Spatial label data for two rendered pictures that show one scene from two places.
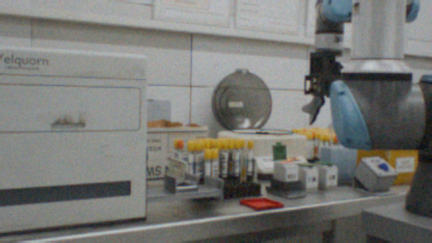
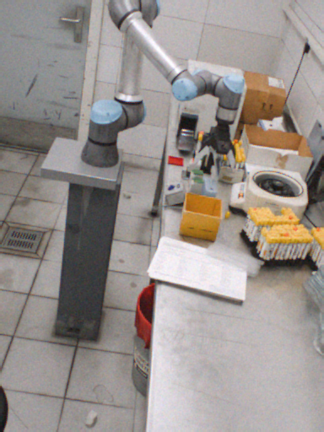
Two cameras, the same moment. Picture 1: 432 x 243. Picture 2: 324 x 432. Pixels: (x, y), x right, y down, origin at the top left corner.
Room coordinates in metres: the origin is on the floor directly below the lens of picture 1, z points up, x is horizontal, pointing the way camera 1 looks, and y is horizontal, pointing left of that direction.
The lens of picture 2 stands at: (1.87, -2.03, 1.93)
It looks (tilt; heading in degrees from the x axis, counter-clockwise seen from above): 32 degrees down; 116
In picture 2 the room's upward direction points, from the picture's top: 12 degrees clockwise
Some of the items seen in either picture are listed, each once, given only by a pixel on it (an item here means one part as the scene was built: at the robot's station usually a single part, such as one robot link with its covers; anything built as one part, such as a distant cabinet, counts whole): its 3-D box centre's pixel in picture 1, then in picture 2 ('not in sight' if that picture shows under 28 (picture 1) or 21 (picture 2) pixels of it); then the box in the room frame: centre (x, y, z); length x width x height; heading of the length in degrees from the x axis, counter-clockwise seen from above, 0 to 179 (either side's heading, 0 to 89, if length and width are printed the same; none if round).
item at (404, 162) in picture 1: (386, 163); (200, 217); (1.28, -0.49, 0.92); 0.13 x 0.13 x 0.10; 27
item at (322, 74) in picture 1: (326, 74); (221, 132); (1.20, -0.29, 1.17); 0.09 x 0.08 x 0.12; 122
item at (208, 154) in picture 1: (222, 171); (206, 153); (1.05, -0.02, 0.93); 0.17 x 0.09 x 0.11; 120
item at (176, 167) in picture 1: (213, 171); (229, 164); (1.16, 0.00, 0.91); 0.20 x 0.10 x 0.07; 120
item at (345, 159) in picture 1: (337, 165); (207, 196); (1.23, -0.34, 0.92); 0.10 x 0.07 x 0.10; 122
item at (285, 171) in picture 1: (285, 175); (194, 168); (1.07, -0.18, 0.92); 0.05 x 0.04 x 0.06; 29
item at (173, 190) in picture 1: (170, 187); (186, 136); (0.89, 0.08, 0.92); 0.21 x 0.07 x 0.05; 120
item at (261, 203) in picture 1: (261, 203); (175, 160); (0.95, -0.11, 0.88); 0.07 x 0.07 x 0.01; 30
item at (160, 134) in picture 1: (147, 148); (272, 154); (1.28, 0.19, 0.95); 0.29 x 0.25 x 0.15; 30
